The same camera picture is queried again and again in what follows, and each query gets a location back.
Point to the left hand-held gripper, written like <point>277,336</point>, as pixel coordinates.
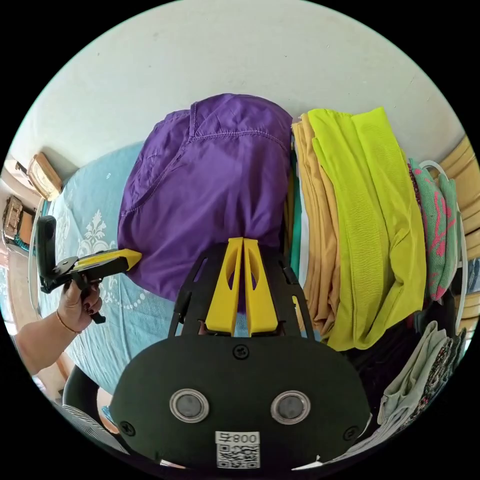
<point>88,276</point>

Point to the pile of clothes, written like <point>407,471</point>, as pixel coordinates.
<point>367,210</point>

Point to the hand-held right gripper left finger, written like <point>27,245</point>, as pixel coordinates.
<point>219,311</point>

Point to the heap of patterned clothes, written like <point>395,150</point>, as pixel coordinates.
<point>437,232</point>

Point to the person's left hand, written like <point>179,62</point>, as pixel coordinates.
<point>75,309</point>

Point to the purple shirt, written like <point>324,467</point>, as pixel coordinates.
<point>210,180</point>

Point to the person's left forearm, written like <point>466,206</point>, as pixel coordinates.
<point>41,345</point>

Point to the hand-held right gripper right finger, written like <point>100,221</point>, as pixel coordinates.
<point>264,311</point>

